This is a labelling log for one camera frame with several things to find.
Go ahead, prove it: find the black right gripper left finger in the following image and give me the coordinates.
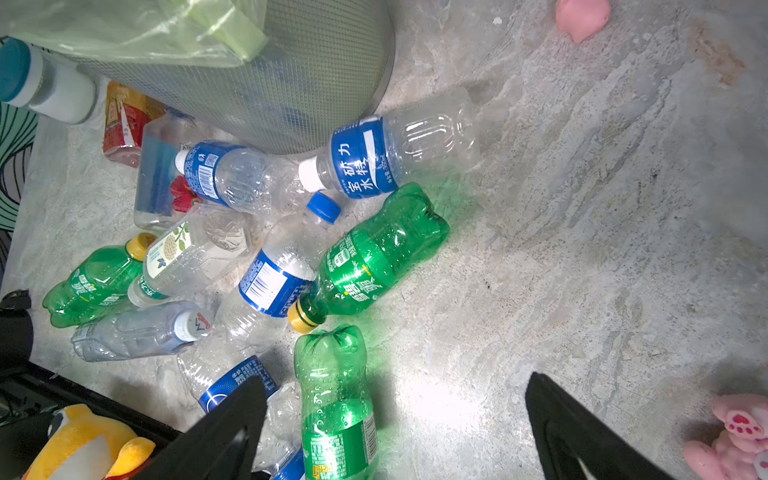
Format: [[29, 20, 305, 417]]
[[134, 377, 267, 479]]

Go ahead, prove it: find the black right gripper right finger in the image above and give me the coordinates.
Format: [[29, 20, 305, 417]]
[[525, 372, 670, 480]]

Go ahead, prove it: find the green soda bottle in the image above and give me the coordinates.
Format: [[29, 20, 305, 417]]
[[294, 325, 378, 479], [42, 233, 157, 328], [287, 183, 450, 334]]

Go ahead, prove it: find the clear grey bottle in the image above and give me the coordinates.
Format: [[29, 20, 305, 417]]
[[71, 300, 214, 362]]

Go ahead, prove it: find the small bottle blue white label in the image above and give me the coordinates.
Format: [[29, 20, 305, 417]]
[[216, 192, 342, 350]]

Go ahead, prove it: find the grey mesh waste bin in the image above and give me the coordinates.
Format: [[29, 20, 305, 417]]
[[84, 1, 395, 155]]

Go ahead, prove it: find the green plastic bin liner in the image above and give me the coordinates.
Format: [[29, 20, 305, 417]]
[[1, 0, 268, 68]]

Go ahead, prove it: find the pepsi label clear bottle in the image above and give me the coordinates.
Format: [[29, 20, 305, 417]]
[[177, 334, 308, 479]]

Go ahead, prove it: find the yellow plush toy red dress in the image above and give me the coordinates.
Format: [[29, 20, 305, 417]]
[[22, 404, 156, 480]]

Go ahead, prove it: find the pink plush bunny toy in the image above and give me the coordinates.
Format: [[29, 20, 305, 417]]
[[683, 394, 767, 479]]

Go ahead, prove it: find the clear bottle white green label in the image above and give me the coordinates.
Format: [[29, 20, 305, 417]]
[[128, 203, 254, 308]]

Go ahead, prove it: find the clear bottle blue label middle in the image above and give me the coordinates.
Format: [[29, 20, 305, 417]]
[[174, 140, 311, 216]]

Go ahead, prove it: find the clear bottle blue chinese label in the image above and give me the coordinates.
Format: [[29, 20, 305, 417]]
[[298, 86, 480, 200]]

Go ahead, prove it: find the red yellow label tea bottle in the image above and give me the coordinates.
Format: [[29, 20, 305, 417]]
[[103, 80, 166, 168]]

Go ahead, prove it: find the white jar teal lid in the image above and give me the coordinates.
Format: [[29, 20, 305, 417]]
[[1, 38, 97, 124]]

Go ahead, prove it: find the small pink pig toy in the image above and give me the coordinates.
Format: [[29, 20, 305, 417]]
[[555, 0, 612, 45]]

